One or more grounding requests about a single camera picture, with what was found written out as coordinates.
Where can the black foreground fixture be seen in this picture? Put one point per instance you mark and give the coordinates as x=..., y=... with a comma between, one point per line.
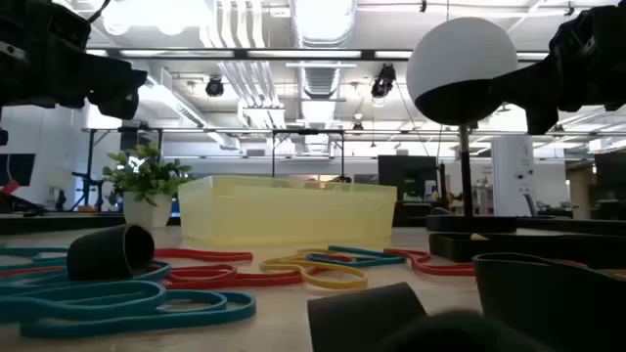
x=562, y=308

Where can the black aluminium table frame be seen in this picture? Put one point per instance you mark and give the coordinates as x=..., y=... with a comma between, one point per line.
x=58, y=222

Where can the yellow translucent plastic bin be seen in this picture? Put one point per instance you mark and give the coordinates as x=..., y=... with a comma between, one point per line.
x=283, y=210

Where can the black ceiling spotlight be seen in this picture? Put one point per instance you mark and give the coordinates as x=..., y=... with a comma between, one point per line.
x=384, y=80
x=214, y=87

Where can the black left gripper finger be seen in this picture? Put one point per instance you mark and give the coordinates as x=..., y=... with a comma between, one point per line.
x=117, y=75
x=122, y=105

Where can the black metal frame stand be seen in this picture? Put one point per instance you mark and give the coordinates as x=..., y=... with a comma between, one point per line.
x=91, y=161

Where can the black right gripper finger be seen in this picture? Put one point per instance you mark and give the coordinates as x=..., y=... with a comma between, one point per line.
x=543, y=119
x=523, y=88

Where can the yellow rubber band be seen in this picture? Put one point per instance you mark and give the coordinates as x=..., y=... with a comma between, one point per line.
x=342, y=282

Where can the white pillar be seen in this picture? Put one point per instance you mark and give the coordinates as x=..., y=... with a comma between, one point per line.
x=511, y=171

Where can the teal rubber band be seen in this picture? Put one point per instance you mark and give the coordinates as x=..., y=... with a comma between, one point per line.
x=29, y=251
x=159, y=295
x=147, y=321
x=371, y=253
x=164, y=271

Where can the green plant in white pot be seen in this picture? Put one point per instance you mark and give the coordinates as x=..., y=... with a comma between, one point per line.
x=147, y=210

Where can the black monitor screen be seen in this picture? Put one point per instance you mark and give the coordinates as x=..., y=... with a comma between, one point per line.
x=391, y=168
x=17, y=168

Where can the white globe table lamp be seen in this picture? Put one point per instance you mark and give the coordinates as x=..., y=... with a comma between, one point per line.
x=450, y=58

